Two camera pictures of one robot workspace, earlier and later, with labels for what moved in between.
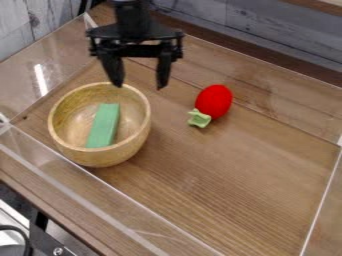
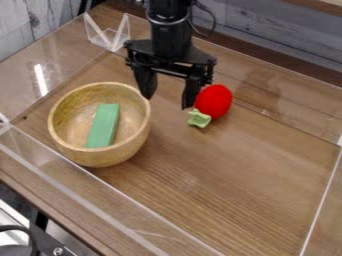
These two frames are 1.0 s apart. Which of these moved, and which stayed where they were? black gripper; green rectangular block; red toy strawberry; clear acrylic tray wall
Moved: black gripper
Stayed: red toy strawberry; green rectangular block; clear acrylic tray wall
